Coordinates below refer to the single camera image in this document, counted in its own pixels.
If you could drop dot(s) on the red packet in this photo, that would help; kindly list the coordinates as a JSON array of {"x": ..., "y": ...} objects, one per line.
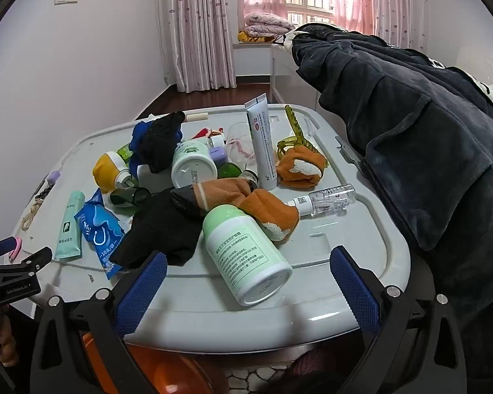
[{"x": 201, "y": 133}]

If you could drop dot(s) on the clear spray bottle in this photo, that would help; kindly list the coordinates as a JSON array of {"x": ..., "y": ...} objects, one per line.
[{"x": 328, "y": 199}]

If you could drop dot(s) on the blue sock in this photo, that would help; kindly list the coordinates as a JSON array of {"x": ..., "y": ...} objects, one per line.
[{"x": 137, "y": 137}]

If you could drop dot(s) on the dark green glass bottle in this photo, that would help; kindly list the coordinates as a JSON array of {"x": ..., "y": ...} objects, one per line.
[
  {"x": 230, "y": 170},
  {"x": 125, "y": 197}
]

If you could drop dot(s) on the orange plastic bin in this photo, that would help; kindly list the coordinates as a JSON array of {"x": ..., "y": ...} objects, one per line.
[{"x": 156, "y": 369}]

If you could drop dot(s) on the dark maroon fuzzy cloth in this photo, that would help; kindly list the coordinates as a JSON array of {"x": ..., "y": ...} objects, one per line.
[{"x": 308, "y": 371}]

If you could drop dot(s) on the yellow striped blanket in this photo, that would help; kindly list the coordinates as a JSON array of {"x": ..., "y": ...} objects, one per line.
[{"x": 254, "y": 37}]

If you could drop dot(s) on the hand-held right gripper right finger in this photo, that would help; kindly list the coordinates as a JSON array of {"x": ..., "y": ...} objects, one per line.
[{"x": 355, "y": 291}]

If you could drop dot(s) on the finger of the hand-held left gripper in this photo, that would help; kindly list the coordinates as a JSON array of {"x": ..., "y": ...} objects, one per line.
[
  {"x": 2, "y": 247},
  {"x": 28, "y": 259}
]

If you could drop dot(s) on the person's left hand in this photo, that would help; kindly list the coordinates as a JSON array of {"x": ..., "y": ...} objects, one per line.
[{"x": 6, "y": 340}]

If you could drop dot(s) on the pink nail clipper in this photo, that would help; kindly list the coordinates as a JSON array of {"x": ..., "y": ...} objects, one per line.
[{"x": 16, "y": 244}]

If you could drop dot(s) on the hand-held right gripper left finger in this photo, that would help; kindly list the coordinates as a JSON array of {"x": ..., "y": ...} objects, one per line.
[{"x": 141, "y": 293}]

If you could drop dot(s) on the orange white sock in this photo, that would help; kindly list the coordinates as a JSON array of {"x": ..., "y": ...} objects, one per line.
[{"x": 267, "y": 209}]

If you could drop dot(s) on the folded pink quilt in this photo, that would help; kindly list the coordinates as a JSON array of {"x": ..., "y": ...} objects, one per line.
[{"x": 267, "y": 24}]

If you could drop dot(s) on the clear plastic cup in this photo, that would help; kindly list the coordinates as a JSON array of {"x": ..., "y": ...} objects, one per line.
[{"x": 238, "y": 147}]

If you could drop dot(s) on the large green white bottle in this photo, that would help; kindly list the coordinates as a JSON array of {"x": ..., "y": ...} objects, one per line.
[{"x": 242, "y": 250}]

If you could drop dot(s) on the pale green white jar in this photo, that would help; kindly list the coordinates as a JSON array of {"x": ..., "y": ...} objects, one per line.
[{"x": 193, "y": 168}]

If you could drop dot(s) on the white cream tube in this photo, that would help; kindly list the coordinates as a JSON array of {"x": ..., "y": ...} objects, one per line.
[{"x": 263, "y": 147}]

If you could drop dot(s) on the yellow capped white bottle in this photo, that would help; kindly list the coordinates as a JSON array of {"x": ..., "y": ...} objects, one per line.
[{"x": 104, "y": 170}]

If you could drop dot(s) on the white bed frame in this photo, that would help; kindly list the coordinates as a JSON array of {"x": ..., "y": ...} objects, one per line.
[{"x": 281, "y": 69}]

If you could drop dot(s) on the grey plastic storage box lid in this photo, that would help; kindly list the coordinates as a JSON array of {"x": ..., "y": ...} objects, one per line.
[{"x": 312, "y": 279}]

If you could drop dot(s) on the blue wipes packet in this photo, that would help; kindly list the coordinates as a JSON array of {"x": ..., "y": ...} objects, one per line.
[{"x": 100, "y": 234}]

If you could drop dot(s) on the orange plush toy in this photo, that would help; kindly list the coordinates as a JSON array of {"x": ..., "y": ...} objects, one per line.
[{"x": 289, "y": 172}]

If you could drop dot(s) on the black sock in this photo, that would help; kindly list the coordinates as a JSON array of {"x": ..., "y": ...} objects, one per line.
[
  {"x": 160, "y": 143},
  {"x": 164, "y": 230}
]

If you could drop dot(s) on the beige stick tube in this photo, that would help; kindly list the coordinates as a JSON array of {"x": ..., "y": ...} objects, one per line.
[{"x": 195, "y": 117}]

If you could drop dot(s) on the pink patterned curtain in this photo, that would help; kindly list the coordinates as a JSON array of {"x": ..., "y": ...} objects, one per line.
[
  {"x": 197, "y": 28},
  {"x": 398, "y": 4}
]

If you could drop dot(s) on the mint green tube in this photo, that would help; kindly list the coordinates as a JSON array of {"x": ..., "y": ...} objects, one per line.
[{"x": 70, "y": 230}]

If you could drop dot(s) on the small purple jar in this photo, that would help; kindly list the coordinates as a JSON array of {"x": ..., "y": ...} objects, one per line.
[{"x": 218, "y": 155}]

